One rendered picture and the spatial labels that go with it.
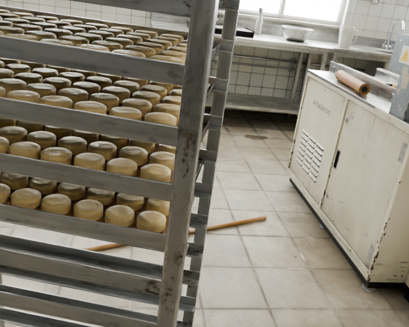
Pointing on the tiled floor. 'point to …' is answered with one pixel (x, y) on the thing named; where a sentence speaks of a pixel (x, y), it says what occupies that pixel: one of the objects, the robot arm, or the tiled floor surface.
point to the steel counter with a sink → (371, 52)
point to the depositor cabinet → (360, 177)
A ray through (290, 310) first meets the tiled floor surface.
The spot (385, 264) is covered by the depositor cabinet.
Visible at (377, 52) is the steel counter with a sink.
